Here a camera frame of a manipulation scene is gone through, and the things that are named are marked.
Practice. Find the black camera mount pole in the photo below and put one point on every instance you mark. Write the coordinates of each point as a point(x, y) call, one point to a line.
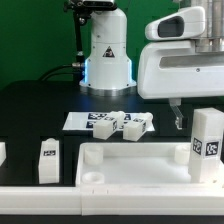
point(82, 10)

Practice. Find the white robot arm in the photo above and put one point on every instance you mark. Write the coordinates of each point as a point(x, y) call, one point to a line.
point(108, 70)

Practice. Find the white front barrier rail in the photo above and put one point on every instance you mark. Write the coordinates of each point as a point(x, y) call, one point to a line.
point(111, 201)

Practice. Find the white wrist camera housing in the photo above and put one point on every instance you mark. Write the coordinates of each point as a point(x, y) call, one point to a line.
point(186, 23)

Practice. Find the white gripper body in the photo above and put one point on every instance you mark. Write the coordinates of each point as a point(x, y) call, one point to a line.
point(174, 69)

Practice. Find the white desk tabletop panel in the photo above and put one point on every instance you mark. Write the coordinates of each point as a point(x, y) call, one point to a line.
point(142, 164)

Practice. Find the white marker tag sheet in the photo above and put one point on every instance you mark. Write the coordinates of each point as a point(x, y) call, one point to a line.
point(82, 121)

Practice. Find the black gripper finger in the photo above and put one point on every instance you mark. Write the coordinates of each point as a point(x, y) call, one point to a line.
point(174, 104)

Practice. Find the white left barrier rail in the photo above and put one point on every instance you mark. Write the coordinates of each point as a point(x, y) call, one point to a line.
point(2, 152)

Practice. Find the white barrier rail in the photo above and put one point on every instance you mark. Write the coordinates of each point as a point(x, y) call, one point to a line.
point(2, 152)
point(111, 201)

